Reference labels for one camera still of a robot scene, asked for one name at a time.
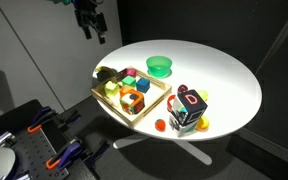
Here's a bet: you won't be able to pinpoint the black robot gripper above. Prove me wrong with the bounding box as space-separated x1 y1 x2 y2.
71 0 109 45

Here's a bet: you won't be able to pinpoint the grey cube block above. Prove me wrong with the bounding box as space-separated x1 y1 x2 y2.
96 69 111 83

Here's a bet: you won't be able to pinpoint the pink cube block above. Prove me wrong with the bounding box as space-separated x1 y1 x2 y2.
123 68 137 79

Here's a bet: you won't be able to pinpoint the yellow-green cube block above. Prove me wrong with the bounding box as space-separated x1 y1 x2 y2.
104 80 121 98

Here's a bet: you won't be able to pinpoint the green cube block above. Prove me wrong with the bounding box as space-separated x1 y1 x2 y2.
121 75 137 89

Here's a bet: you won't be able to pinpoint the blue cube block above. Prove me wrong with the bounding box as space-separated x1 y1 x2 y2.
136 77 151 94

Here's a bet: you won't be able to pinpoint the wooden tray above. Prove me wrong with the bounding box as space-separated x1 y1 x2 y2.
90 65 173 128

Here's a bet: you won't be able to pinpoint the green plastic bowl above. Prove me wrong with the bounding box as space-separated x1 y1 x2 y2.
145 55 174 79

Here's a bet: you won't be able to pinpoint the orange black patterned cube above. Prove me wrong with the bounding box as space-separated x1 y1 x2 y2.
119 91 146 115

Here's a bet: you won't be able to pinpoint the black spring clamp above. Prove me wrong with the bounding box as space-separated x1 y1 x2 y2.
83 137 112 165
56 107 82 130

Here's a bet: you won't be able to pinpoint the purple clamp with orange tip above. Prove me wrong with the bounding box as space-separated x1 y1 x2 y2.
45 139 84 170
27 106 58 134

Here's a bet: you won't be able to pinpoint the dark red toy ball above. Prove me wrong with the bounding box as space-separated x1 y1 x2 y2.
177 84 189 94

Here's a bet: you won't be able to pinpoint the red toy strawberry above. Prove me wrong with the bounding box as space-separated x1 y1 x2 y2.
154 118 167 132

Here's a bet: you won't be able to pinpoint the black cube with letter D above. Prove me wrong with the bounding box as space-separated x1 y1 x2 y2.
177 88 209 127

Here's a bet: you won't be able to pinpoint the yellow toy lemon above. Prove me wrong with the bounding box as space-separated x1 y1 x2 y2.
197 89 209 102

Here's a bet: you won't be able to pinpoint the white black patterned cube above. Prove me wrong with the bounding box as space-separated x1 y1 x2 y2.
168 99 198 138

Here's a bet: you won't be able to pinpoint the black perforated mounting board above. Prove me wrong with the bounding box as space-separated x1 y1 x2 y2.
15 128 70 180

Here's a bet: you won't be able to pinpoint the purple spring clamp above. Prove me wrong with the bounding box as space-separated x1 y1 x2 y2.
0 131 17 148

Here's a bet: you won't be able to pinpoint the orange yellow toy fruit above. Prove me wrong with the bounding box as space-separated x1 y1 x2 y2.
195 116 210 132

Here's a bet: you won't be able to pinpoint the white table base legs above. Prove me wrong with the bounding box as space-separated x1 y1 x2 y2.
112 133 213 166

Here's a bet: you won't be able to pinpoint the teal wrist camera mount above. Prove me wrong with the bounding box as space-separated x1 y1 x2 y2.
50 0 72 5

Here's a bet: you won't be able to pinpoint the red plastic ring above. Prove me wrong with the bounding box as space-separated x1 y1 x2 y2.
166 94 177 113

